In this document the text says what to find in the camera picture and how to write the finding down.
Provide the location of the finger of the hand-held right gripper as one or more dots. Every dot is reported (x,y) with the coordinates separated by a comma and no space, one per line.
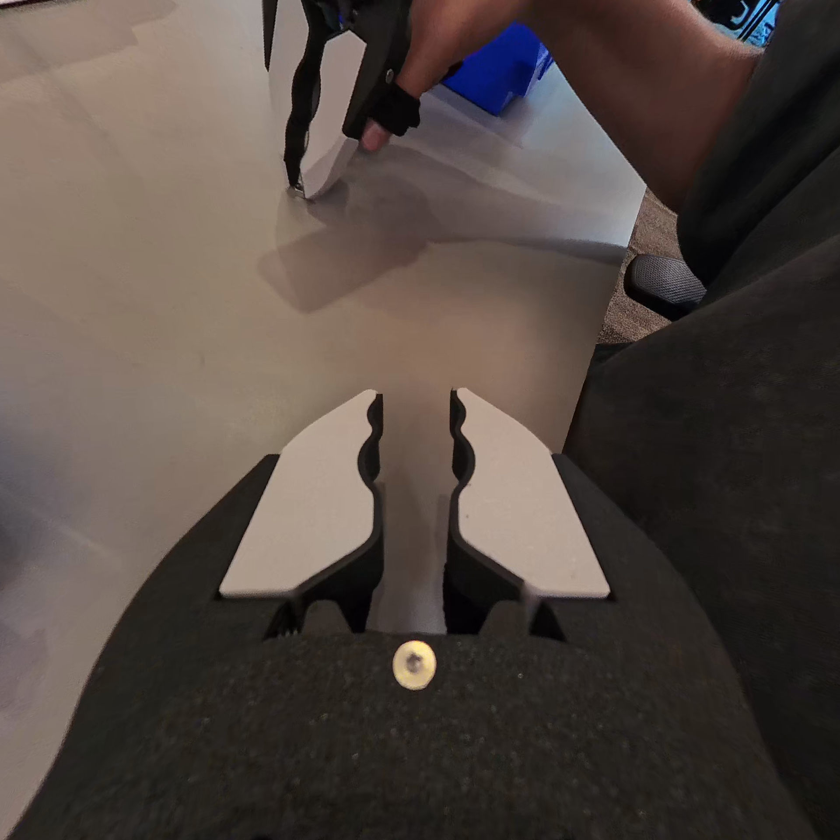
(339,125)
(292,53)

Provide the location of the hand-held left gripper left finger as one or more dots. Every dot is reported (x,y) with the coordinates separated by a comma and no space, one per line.
(295,519)

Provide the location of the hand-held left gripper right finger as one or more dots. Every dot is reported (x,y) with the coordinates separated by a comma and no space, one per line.
(532,519)

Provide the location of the blue plastic bin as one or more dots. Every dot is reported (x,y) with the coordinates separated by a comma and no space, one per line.
(499,72)

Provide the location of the person's right forearm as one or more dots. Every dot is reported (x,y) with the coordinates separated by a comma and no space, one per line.
(643,92)

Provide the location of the grey desk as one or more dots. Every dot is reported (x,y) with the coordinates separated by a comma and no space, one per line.
(171,328)

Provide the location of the person's right hand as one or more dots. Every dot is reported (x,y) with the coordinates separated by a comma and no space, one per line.
(453,40)

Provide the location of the person's dark clothing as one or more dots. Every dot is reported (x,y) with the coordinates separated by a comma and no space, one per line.
(735,499)

